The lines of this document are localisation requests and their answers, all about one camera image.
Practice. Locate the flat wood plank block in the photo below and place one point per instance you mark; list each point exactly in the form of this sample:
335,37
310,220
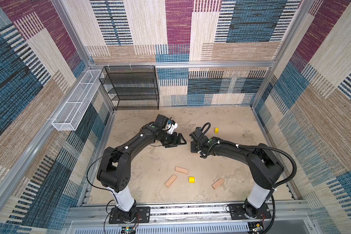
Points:
181,170

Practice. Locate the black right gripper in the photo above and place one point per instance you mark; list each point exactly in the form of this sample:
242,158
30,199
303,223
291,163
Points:
192,148

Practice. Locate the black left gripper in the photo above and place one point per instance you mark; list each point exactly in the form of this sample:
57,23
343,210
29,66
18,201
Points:
172,142

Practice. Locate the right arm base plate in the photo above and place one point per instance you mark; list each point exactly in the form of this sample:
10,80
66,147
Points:
239,211

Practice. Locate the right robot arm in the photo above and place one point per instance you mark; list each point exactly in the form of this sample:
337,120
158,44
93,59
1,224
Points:
264,166

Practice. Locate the black wire mesh shelf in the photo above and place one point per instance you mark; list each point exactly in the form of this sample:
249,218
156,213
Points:
131,87

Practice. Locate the yellow cylinder block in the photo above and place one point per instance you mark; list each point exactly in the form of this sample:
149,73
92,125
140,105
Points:
191,179

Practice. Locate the white wire mesh basket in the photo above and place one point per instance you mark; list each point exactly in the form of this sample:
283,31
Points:
72,112

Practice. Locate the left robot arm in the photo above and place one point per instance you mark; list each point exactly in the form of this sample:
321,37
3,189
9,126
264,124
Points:
114,170

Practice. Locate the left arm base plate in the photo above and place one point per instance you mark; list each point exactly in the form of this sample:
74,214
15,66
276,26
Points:
139,214

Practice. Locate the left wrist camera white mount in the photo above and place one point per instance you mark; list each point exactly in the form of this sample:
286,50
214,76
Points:
171,126

